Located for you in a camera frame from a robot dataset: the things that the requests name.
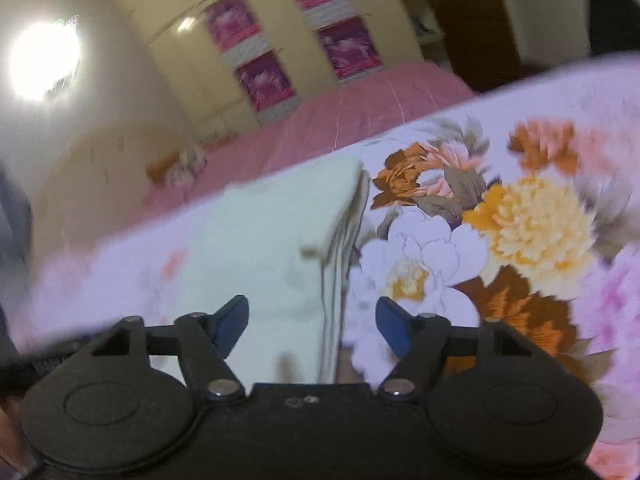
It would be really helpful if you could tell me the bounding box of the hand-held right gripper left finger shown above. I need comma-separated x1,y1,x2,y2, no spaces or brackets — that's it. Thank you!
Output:
90,295,250,404

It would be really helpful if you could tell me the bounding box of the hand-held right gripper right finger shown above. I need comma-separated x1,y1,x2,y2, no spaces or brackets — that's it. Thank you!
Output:
375,295,539,404

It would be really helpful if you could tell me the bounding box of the pale cream garment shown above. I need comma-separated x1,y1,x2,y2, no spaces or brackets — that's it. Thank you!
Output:
175,156,371,386

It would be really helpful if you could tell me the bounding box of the orange patterned pillow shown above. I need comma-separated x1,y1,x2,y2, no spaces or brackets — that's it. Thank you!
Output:
147,145,208,188

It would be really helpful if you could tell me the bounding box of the cream arched headboard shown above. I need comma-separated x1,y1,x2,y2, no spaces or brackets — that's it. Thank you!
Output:
35,122,196,256

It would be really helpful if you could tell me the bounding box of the pink checked quilt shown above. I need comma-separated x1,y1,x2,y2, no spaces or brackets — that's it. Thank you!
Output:
142,60,476,221

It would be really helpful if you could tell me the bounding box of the cream wardrobe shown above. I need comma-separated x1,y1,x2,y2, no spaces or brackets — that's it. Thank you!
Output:
102,0,426,136

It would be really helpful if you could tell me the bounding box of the floral printed bedsheet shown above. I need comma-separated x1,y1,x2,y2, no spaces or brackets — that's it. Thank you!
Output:
10,55,640,480

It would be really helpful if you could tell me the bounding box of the cream corner shelf unit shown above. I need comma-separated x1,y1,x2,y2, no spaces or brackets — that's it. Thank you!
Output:
387,0,448,68

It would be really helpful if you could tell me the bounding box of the dark wooden door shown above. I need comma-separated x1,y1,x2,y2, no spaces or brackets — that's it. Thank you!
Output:
412,0,523,93

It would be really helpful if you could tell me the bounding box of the black chair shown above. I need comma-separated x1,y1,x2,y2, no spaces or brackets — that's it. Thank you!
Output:
587,0,640,56

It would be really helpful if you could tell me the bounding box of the bright wall lamp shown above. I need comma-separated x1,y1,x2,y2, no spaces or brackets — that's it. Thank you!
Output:
7,17,83,103

